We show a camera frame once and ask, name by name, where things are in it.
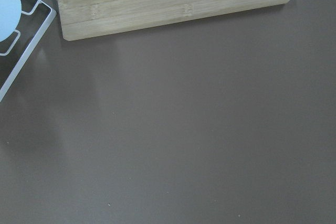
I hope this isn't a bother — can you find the blue plastic cup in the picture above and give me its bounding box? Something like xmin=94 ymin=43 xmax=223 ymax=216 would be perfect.
xmin=0 ymin=0 xmax=22 ymax=41

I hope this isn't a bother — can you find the white wire cup rack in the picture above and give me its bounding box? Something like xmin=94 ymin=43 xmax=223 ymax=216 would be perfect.
xmin=1 ymin=0 xmax=56 ymax=99

